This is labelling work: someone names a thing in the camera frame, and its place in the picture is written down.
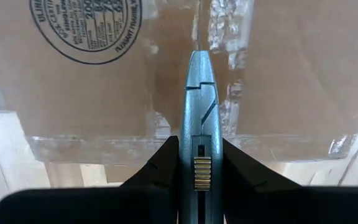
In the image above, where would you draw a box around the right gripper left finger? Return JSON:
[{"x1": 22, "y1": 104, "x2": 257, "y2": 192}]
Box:
[{"x1": 0, "y1": 135, "x2": 180, "y2": 224}]

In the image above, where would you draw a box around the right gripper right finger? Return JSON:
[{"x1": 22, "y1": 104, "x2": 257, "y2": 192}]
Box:
[{"x1": 221, "y1": 138, "x2": 358, "y2": 224}]

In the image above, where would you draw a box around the taped brown cardboard box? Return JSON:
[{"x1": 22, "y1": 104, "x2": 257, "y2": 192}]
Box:
[{"x1": 0, "y1": 0, "x2": 358, "y2": 166}]

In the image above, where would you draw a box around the box opener tool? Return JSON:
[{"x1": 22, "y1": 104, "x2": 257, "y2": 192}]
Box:
[{"x1": 178, "y1": 49, "x2": 224, "y2": 224}]

